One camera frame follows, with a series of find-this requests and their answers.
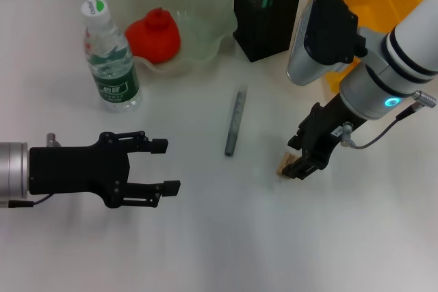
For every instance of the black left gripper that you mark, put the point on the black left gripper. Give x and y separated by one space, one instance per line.
75 169

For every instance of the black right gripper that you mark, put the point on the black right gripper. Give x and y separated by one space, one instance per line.
337 119

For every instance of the beige eraser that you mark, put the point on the beige eraser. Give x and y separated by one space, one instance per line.
284 163

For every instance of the grey marker pen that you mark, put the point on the grey marker pen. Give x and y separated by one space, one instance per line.
235 117

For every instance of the clear water bottle green label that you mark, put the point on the clear water bottle green label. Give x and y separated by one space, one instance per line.
113 73

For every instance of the red toy orange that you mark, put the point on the red toy orange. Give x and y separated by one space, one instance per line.
154 39

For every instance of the black mesh pen holder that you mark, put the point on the black mesh pen holder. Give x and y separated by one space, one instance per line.
260 32

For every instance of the pale green glass fruit bowl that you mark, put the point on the pale green glass fruit bowl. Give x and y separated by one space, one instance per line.
202 22

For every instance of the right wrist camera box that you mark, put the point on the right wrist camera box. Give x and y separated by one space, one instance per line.
325 32

